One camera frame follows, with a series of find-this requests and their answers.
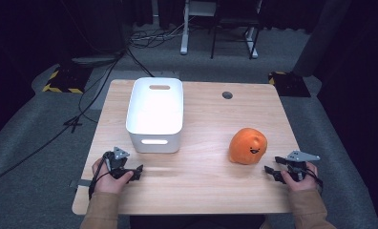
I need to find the black metal chair frame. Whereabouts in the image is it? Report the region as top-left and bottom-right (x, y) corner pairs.
(210, 0), (262, 60)

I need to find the person's left hand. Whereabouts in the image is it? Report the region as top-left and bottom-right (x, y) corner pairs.
(92, 157), (135, 196)

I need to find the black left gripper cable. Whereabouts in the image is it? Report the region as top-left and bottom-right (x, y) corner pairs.
(88, 152), (113, 201)

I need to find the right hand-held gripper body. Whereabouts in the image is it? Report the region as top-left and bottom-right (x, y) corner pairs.
(285, 150), (321, 182)

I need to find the white plastic storage bin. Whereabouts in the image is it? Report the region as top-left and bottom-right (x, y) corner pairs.
(125, 76), (184, 155)

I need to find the white desk leg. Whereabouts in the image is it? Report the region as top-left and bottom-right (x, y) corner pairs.
(179, 0), (192, 56)
(245, 26), (260, 59)

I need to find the tangled floor cable bundle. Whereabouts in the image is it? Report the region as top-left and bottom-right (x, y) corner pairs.
(127, 25), (185, 78)

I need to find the grey tape strip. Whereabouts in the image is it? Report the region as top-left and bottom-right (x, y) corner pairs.
(69, 178), (93, 189)

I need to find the long black floor cable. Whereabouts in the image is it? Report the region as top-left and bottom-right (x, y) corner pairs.
(0, 52), (126, 189)

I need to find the orange smiling plush toy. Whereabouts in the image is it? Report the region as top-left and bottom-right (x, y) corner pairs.
(228, 127), (269, 166)

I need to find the person's right hand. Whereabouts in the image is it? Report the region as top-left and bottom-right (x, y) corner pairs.
(281, 161), (320, 193)

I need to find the black yellow striped base plate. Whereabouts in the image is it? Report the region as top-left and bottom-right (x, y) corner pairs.
(42, 64), (94, 95)
(267, 71), (312, 98)

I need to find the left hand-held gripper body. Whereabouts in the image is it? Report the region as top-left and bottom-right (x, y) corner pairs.
(102, 146), (135, 179)

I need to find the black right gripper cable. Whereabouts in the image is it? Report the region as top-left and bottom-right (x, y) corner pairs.
(304, 167), (325, 196)

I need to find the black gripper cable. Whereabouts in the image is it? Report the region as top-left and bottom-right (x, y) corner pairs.
(88, 152), (113, 201)
(304, 167), (325, 196)

